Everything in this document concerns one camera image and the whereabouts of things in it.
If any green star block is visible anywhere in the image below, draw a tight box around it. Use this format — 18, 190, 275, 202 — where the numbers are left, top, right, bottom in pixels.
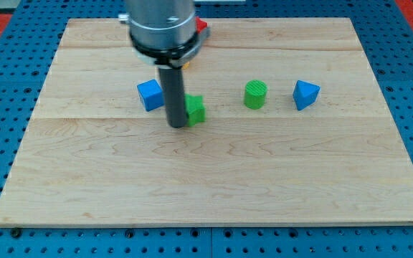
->
185, 94, 206, 127

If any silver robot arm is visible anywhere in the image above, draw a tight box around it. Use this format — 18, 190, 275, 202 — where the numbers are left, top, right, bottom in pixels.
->
124, 0, 210, 128

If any yellow block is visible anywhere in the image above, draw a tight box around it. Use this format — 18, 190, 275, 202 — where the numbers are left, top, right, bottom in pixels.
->
182, 62, 190, 70

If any wooden board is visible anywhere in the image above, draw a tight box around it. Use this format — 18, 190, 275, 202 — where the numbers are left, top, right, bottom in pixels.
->
0, 18, 413, 228

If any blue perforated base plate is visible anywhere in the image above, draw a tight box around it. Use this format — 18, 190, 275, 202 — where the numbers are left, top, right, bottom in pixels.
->
0, 0, 413, 257

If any green cylinder block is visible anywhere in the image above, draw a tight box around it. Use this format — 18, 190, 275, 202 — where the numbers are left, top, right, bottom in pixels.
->
244, 80, 267, 110

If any blue triangular block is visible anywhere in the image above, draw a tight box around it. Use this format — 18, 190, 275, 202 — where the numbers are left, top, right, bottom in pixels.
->
293, 80, 321, 110

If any blue cube block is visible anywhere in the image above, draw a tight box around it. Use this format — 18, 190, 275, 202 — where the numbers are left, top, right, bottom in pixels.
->
137, 80, 164, 112

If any red block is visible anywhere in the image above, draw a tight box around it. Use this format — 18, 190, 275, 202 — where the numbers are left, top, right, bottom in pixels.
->
196, 16, 208, 34

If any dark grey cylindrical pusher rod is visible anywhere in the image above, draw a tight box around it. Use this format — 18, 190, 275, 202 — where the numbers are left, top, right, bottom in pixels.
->
158, 68, 188, 128

